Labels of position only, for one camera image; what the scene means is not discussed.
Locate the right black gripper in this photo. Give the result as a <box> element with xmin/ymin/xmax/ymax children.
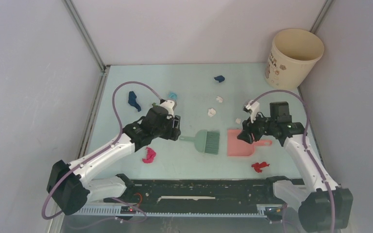
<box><xmin>236</xmin><ymin>111</ymin><xmax>276</xmax><ymax>145</ymax></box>

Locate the green hand brush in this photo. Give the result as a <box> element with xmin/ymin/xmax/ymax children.
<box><xmin>178</xmin><ymin>130</ymin><xmax>220</xmax><ymax>155</ymax></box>

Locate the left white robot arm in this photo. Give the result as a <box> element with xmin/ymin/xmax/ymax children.
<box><xmin>47</xmin><ymin>106</ymin><xmax>181</xmax><ymax>216</ymax></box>

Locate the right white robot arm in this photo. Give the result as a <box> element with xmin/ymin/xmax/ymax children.
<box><xmin>237</xmin><ymin>100</ymin><xmax>353</xmax><ymax>233</ymax></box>

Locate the pink dustpan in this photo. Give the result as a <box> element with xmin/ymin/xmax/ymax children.
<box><xmin>227</xmin><ymin>129</ymin><xmax>272</xmax><ymax>157</ymax></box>

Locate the magenta paper scrap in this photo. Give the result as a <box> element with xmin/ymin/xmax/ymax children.
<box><xmin>142</xmin><ymin>147</ymin><xmax>156</xmax><ymax>164</ymax></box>

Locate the light blue paper scrap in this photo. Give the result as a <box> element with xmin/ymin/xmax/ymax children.
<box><xmin>168</xmin><ymin>92</ymin><xmax>178</xmax><ymax>101</ymax></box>

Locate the red paper scrap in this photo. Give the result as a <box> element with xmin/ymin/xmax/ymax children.
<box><xmin>251</xmin><ymin>161</ymin><xmax>270</xmax><ymax>173</ymax></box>

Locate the white paper scrap middle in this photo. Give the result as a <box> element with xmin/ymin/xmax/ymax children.
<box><xmin>207</xmin><ymin>108</ymin><xmax>216</xmax><ymax>117</ymax></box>

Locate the white paper scrap upper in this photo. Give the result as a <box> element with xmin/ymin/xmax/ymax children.
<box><xmin>216</xmin><ymin>96</ymin><xmax>223</xmax><ymax>103</ymax></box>

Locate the dark blue paper scrap left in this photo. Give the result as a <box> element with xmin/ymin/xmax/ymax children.
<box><xmin>128</xmin><ymin>91</ymin><xmax>142</xmax><ymax>112</ymax></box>

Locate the dark blue paper scrap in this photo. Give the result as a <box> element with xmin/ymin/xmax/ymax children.
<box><xmin>214</xmin><ymin>75</ymin><xmax>225</xmax><ymax>83</ymax></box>
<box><xmin>128</xmin><ymin>91</ymin><xmax>142</xmax><ymax>112</ymax></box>

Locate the dark blue paper scrap top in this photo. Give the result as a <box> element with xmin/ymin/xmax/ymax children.
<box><xmin>214</xmin><ymin>75</ymin><xmax>225</xmax><ymax>83</ymax></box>

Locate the beige plastic bucket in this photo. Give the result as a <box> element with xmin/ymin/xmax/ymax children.
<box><xmin>265</xmin><ymin>28</ymin><xmax>324</xmax><ymax>90</ymax></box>

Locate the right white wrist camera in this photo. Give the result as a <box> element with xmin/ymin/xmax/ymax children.
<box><xmin>243</xmin><ymin>100</ymin><xmax>260</xmax><ymax>123</ymax></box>

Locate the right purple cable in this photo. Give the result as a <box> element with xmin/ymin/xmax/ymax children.
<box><xmin>251</xmin><ymin>89</ymin><xmax>337</xmax><ymax>233</ymax></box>

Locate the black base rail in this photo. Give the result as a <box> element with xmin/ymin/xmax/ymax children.
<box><xmin>119</xmin><ymin>179</ymin><xmax>284</xmax><ymax>213</ymax></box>

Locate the white cable duct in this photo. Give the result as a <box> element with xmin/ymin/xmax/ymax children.
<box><xmin>75</xmin><ymin>204</ymin><xmax>282</xmax><ymax>218</ymax></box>

